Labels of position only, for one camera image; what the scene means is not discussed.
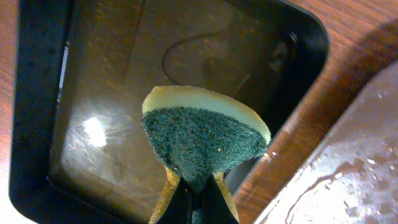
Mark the brown tray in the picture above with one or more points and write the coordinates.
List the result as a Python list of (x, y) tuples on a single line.
[(351, 177)]

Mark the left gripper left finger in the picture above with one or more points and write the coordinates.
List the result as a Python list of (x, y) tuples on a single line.
[(180, 207)]

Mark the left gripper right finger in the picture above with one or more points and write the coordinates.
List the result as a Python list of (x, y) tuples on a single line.
[(214, 207)]

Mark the green yellow sponge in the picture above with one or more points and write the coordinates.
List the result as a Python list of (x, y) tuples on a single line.
[(196, 132)]

